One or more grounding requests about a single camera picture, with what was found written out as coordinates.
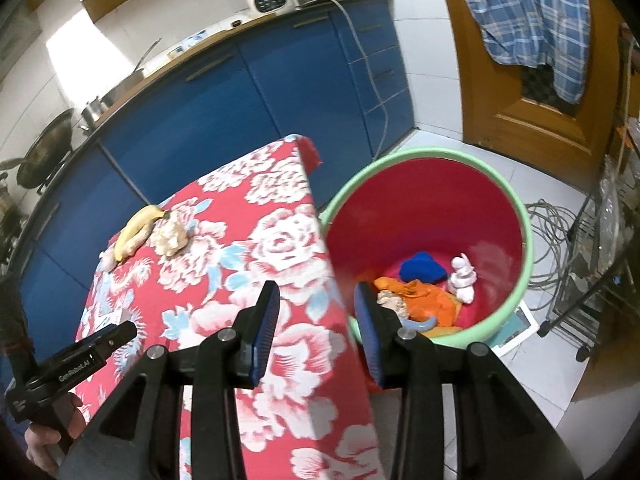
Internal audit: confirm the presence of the pale blue curved piece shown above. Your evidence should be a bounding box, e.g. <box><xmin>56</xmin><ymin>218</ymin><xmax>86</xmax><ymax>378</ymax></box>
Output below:
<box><xmin>397</xmin><ymin>316</ymin><xmax>438</xmax><ymax>338</ymax></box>

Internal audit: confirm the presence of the blue plaid shirt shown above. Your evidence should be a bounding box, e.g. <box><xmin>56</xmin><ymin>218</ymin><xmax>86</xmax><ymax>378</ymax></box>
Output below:
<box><xmin>462</xmin><ymin>0</ymin><xmax>591</xmax><ymax>105</ymax></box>

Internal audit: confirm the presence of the white power cable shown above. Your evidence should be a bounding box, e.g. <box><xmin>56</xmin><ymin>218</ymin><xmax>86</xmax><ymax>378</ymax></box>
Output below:
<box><xmin>320</xmin><ymin>0</ymin><xmax>392</xmax><ymax>161</ymax></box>

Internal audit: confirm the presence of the red bucket with green rim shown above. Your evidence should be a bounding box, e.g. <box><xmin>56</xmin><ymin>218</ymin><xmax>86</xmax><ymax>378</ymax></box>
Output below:
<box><xmin>320</xmin><ymin>146</ymin><xmax>535</xmax><ymax>347</ymax></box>

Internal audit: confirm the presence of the blue kitchen cabinet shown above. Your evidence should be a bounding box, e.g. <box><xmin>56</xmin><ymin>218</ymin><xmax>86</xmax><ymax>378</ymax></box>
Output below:
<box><xmin>0</xmin><ymin>0</ymin><xmax>416</xmax><ymax>331</ymax></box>

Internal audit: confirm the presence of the ginger root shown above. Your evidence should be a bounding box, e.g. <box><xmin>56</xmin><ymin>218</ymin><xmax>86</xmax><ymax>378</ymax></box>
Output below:
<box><xmin>151</xmin><ymin>212</ymin><xmax>190</xmax><ymax>257</ymax></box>

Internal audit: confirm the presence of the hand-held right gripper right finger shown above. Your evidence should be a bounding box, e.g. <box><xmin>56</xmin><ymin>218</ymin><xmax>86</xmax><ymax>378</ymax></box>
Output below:
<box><xmin>353</xmin><ymin>282</ymin><xmax>583</xmax><ymax>480</ymax></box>

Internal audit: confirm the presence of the black wire rack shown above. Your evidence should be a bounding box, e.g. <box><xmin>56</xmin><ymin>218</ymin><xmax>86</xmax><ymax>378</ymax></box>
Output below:
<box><xmin>537</xmin><ymin>25</ymin><xmax>640</xmax><ymax>361</ymax></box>

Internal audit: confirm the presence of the steel pan with long handle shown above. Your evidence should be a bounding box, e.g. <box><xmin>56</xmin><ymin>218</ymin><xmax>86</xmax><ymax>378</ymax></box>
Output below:
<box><xmin>97</xmin><ymin>37</ymin><xmax>163</xmax><ymax>111</ymax></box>

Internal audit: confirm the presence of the steel pot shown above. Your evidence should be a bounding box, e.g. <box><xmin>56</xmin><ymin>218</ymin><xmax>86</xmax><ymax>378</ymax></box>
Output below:
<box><xmin>80</xmin><ymin>96</ymin><xmax>108</xmax><ymax>126</ymax></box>

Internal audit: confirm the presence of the person's left hand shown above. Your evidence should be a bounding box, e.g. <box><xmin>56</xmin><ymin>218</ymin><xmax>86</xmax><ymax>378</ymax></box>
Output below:
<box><xmin>24</xmin><ymin>392</ymin><xmax>86</xmax><ymax>476</ymax></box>

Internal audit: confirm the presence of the brown cardboard box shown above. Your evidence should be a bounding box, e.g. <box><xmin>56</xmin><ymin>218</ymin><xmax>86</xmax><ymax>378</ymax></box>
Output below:
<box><xmin>570</xmin><ymin>345</ymin><xmax>640</xmax><ymax>406</ymax></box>

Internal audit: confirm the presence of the clear plastic bag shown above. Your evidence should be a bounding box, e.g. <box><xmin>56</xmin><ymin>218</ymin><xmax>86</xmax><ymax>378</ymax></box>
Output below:
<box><xmin>597</xmin><ymin>157</ymin><xmax>631</xmax><ymax>261</ymax></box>

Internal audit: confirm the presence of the white flat board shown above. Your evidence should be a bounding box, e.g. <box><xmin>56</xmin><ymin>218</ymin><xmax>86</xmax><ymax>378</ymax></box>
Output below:
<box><xmin>487</xmin><ymin>302</ymin><xmax>541</xmax><ymax>353</ymax></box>

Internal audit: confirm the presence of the wooden door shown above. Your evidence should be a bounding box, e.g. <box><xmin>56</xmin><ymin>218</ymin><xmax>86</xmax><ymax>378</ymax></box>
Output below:
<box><xmin>432</xmin><ymin>0</ymin><xmax>626</xmax><ymax>173</ymax></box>

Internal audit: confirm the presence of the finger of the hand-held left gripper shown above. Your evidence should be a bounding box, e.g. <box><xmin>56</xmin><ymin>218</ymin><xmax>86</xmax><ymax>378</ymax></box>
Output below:
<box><xmin>97</xmin><ymin>321</ymin><xmax>138</xmax><ymax>356</ymax></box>

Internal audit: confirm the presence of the red floral tablecloth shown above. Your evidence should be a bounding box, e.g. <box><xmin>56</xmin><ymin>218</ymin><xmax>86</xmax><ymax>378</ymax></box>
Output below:
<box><xmin>74</xmin><ymin>134</ymin><xmax>388</xmax><ymax>480</ymax></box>

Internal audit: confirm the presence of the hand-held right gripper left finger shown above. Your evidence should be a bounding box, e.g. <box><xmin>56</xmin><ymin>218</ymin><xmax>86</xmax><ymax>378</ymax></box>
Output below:
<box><xmin>57</xmin><ymin>280</ymin><xmax>281</xmax><ymax>480</ymax></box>

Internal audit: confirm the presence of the coiled grey cable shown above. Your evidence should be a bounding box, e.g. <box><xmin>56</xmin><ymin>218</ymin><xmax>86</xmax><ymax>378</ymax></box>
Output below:
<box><xmin>525</xmin><ymin>199</ymin><xmax>601</xmax><ymax>291</ymax></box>

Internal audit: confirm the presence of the yellow banana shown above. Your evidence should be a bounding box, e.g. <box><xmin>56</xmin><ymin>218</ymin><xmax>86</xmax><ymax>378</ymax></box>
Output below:
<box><xmin>114</xmin><ymin>205</ymin><xmax>168</xmax><ymax>262</ymax></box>

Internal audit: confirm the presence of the blue cloth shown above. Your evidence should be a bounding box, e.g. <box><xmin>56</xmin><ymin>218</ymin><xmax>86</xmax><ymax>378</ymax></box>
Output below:
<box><xmin>399</xmin><ymin>251</ymin><xmax>448</xmax><ymax>283</ymax></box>

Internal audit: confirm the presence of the white sock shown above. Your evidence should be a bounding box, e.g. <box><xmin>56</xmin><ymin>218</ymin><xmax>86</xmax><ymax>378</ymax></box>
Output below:
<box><xmin>447</xmin><ymin>254</ymin><xmax>478</xmax><ymax>306</ymax></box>

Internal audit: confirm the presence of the black wok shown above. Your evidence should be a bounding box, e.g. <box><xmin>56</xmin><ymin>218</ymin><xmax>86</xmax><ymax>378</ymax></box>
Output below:
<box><xmin>15</xmin><ymin>107</ymin><xmax>76</xmax><ymax>193</ymax></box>

